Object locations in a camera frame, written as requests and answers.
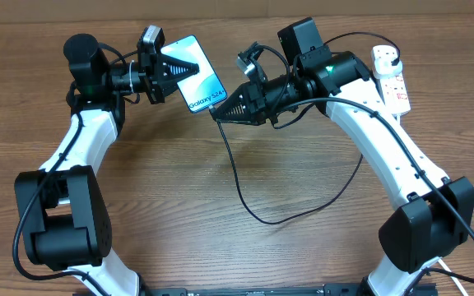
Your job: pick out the white charger plug adapter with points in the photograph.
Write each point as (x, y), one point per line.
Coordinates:
(384, 68)

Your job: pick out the blue Galaxy smartphone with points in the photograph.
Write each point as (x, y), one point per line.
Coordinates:
(200, 90)

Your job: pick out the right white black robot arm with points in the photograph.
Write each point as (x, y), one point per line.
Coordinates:
(431, 212)

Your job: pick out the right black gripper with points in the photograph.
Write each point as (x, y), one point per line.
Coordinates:
(257, 104)

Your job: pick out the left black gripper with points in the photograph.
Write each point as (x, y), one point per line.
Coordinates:
(159, 85)

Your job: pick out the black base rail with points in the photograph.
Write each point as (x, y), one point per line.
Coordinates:
(337, 289)

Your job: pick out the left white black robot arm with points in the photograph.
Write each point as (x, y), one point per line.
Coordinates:
(64, 223)

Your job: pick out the white power strip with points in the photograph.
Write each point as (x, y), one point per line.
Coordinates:
(392, 90)

